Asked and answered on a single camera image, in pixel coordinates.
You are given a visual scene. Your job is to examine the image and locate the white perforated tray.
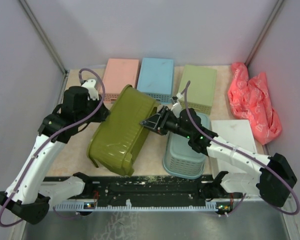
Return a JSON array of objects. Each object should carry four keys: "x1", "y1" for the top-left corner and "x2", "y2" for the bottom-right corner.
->
[{"x1": 209, "y1": 119, "x2": 258, "y2": 178}]

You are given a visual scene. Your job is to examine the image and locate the pink perforated tray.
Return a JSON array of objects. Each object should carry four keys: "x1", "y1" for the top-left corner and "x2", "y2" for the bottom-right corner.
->
[{"x1": 102, "y1": 58, "x2": 140, "y2": 103}]

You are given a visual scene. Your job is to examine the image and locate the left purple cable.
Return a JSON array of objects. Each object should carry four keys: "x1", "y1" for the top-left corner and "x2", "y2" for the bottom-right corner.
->
[{"x1": 0, "y1": 67, "x2": 106, "y2": 228}]

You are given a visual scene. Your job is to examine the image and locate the teal perforated basket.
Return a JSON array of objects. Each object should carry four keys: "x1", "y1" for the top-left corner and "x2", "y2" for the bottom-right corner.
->
[{"x1": 162, "y1": 112, "x2": 212, "y2": 180}]

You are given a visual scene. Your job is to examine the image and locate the olive green plastic tub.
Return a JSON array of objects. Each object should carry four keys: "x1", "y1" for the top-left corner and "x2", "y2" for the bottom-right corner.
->
[{"x1": 86, "y1": 85, "x2": 159, "y2": 177}]

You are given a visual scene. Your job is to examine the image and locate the light green perforated tray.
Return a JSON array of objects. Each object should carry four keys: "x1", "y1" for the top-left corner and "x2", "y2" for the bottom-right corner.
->
[{"x1": 178, "y1": 64, "x2": 217, "y2": 116}]

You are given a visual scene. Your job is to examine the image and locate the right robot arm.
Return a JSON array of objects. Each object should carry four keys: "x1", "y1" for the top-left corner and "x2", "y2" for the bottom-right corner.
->
[{"x1": 140, "y1": 106, "x2": 297, "y2": 208}]

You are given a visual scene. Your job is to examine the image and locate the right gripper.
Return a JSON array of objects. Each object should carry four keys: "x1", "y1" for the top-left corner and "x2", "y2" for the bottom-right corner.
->
[{"x1": 139, "y1": 105, "x2": 192, "y2": 139}]

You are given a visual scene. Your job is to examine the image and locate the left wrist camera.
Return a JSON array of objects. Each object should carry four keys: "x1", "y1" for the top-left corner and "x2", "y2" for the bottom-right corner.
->
[{"x1": 81, "y1": 79, "x2": 100, "y2": 101}]

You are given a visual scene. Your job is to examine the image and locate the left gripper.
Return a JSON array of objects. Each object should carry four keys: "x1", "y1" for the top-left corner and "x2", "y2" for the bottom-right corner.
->
[{"x1": 76, "y1": 94, "x2": 111, "y2": 127}]

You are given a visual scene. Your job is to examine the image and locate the blue perforated tray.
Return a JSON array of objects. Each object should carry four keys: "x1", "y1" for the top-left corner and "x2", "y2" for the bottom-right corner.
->
[{"x1": 136, "y1": 57, "x2": 174, "y2": 104}]

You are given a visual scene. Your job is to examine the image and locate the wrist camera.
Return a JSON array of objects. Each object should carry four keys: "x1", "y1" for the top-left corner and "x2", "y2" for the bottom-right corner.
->
[
  {"x1": 170, "y1": 92, "x2": 184, "y2": 114},
  {"x1": 81, "y1": 79, "x2": 100, "y2": 101}
]

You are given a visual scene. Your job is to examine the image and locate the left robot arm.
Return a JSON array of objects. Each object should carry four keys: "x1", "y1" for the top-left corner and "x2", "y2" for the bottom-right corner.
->
[{"x1": 0, "y1": 80, "x2": 110, "y2": 228}]

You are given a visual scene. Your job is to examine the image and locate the red plastic bag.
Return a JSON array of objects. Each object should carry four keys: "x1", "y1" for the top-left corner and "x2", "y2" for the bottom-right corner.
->
[{"x1": 227, "y1": 62, "x2": 283, "y2": 145}]

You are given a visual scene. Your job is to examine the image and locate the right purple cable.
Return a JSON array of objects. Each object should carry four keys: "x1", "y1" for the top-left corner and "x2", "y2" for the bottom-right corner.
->
[{"x1": 183, "y1": 80, "x2": 300, "y2": 216}]

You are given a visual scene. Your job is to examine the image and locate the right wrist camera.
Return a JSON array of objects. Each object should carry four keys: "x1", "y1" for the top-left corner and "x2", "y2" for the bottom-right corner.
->
[{"x1": 170, "y1": 92, "x2": 184, "y2": 114}]

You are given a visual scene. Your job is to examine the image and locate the purple cable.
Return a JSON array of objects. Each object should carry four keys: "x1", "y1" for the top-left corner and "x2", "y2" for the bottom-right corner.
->
[
  {"x1": 183, "y1": 80, "x2": 300, "y2": 216},
  {"x1": 0, "y1": 67, "x2": 106, "y2": 228}
]

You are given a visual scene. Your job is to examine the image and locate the grey slotted cable duct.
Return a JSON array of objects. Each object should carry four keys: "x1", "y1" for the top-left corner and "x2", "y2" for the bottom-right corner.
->
[{"x1": 52, "y1": 201, "x2": 236, "y2": 212}]

